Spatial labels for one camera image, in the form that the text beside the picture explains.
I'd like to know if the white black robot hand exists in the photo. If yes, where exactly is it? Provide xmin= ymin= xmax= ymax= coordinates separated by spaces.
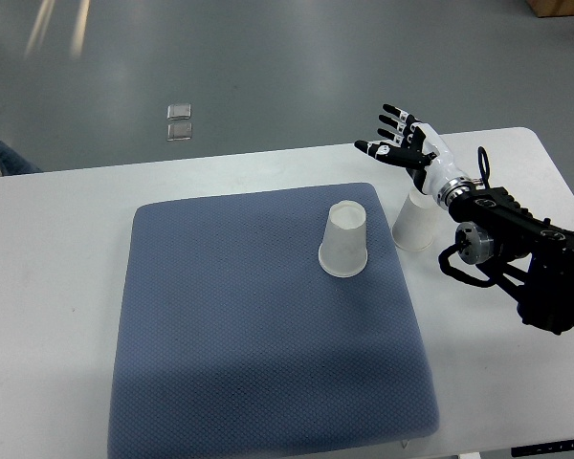
xmin=355 ymin=104 xmax=474 ymax=207

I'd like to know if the white paper cup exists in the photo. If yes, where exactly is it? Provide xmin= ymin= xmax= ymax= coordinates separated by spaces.
xmin=391 ymin=187 xmax=438 ymax=251
xmin=318 ymin=200 xmax=368 ymax=278

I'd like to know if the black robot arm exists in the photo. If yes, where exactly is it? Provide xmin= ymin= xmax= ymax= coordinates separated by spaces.
xmin=438 ymin=186 xmax=574 ymax=335

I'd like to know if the white paper cup on mat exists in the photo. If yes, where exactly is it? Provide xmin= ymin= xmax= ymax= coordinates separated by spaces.
xmin=318 ymin=200 xmax=368 ymax=278

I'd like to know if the wooden furniture corner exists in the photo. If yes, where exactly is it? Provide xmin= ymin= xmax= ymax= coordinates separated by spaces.
xmin=526 ymin=0 xmax=574 ymax=18

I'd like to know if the lower metal floor plate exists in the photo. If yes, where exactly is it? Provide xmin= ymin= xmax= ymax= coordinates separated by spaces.
xmin=166 ymin=121 xmax=192 ymax=142

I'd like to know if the metal floor plate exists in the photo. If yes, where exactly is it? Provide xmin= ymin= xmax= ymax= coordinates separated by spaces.
xmin=166 ymin=103 xmax=191 ymax=120
xmin=166 ymin=121 xmax=192 ymax=142

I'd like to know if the upper metal floor plate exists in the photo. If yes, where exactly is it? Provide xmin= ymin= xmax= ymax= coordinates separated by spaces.
xmin=166 ymin=103 xmax=191 ymax=120

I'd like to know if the blue textured mat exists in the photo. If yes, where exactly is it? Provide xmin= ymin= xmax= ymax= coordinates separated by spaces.
xmin=107 ymin=183 xmax=439 ymax=458

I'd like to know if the black table control panel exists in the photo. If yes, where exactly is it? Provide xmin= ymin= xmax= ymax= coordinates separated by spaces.
xmin=511 ymin=439 xmax=574 ymax=458

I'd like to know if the blue fabric object left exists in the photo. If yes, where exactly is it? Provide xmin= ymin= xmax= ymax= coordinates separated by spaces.
xmin=0 ymin=141 xmax=42 ymax=177

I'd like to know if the black cable loop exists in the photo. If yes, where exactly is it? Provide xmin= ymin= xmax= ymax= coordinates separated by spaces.
xmin=476 ymin=145 xmax=491 ymax=186

